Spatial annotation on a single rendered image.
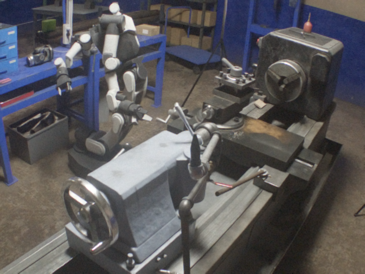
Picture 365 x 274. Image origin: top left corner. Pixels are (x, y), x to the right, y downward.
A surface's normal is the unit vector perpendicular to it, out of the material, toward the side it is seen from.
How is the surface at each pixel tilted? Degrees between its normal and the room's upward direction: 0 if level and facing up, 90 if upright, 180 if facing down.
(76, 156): 0
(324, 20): 90
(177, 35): 90
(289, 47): 90
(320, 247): 0
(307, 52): 90
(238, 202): 0
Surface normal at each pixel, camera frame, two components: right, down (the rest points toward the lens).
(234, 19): -0.55, 0.36
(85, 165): 0.09, -0.87
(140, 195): 0.83, 0.21
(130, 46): 0.19, 0.40
